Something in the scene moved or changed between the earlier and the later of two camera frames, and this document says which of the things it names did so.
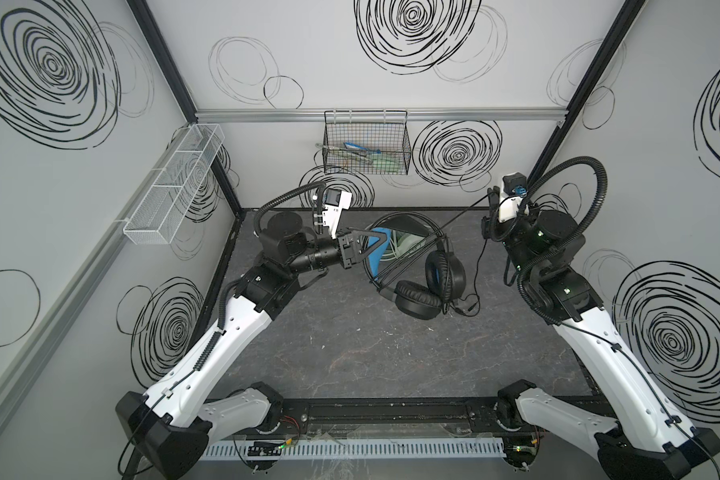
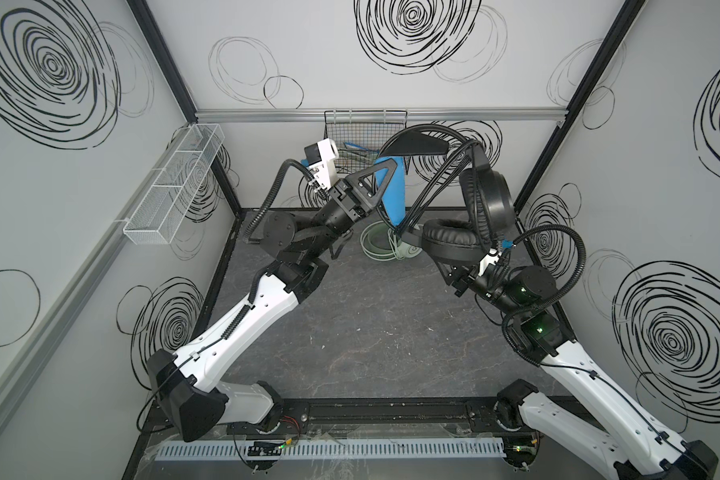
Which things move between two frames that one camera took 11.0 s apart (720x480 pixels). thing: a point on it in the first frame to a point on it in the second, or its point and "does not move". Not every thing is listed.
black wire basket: [370, 142] does not move
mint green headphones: [401, 243] does not move
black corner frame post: [150, 26] does not move
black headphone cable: [437, 241] to [457, 156]
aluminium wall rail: [380, 115] does not move
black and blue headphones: [414, 266] to [443, 196]
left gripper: [346, 251] to [346, 196]
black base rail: [392, 415] does not move
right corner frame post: [620, 26] does not move
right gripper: [495, 222] to [463, 280]
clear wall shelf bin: [173, 186] does not move
